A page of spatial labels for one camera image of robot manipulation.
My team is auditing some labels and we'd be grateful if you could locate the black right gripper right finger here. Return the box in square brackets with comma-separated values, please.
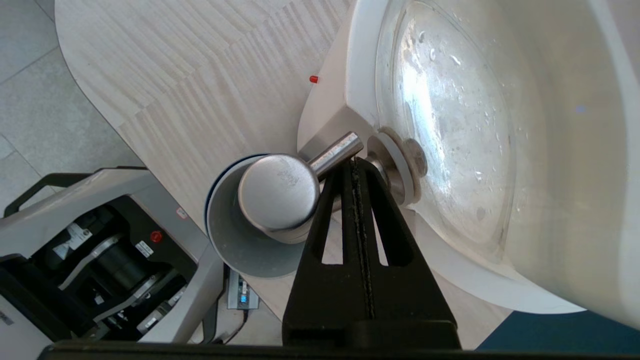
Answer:
[355, 158, 457, 323]

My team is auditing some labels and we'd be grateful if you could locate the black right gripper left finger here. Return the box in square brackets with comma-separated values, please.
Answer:
[281, 160, 372, 352]

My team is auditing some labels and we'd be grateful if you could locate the grey plastic cup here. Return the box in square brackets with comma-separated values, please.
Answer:
[204, 152, 313, 279]

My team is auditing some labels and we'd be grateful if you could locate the steel water dispenser tap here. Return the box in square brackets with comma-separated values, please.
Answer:
[237, 127, 429, 246]

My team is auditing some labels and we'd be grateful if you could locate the grey robot base chassis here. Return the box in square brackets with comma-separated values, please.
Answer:
[0, 167, 226, 360]

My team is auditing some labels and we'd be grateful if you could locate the small grey electronics box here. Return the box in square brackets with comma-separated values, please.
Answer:
[227, 267, 261, 311]

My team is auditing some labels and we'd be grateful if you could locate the dark blue bench seat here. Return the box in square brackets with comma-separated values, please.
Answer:
[475, 310, 640, 353]

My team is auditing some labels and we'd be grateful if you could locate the large clear water dispenser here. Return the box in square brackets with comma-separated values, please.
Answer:
[296, 0, 640, 331]

